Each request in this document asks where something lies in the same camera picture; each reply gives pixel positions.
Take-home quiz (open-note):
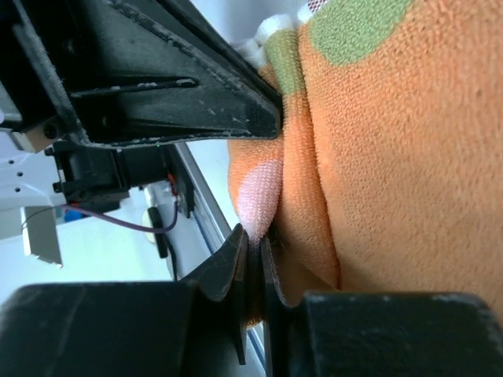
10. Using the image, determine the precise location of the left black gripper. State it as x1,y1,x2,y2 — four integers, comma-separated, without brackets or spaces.
1,1,79,152

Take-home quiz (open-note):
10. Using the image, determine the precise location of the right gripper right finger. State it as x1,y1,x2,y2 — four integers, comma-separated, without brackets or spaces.
260,240,502,376

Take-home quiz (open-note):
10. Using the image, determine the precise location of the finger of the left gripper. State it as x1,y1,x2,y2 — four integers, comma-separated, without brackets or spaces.
7,0,285,148

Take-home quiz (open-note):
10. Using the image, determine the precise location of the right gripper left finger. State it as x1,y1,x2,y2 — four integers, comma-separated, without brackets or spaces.
1,225,248,376

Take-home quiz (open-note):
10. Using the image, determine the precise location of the orange patterned towel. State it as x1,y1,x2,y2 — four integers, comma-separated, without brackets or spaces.
228,1,502,313

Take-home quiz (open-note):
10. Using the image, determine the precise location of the aluminium mounting rail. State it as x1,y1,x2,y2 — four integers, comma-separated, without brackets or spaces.
174,143,266,376

